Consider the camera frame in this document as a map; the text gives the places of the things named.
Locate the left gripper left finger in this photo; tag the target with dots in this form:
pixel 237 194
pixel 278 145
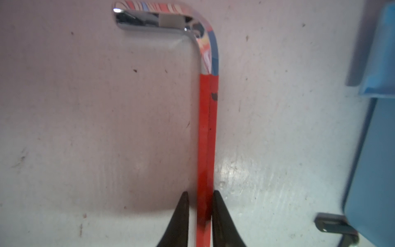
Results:
pixel 176 233

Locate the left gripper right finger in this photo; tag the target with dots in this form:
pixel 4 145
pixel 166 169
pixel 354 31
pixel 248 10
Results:
pixel 225 233

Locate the blue plastic tool box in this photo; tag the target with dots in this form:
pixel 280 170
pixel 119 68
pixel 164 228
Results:
pixel 369 205

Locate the red hex key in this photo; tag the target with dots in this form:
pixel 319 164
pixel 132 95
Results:
pixel 176 16

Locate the black hex key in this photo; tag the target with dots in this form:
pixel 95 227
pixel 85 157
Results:
pixel 338 224

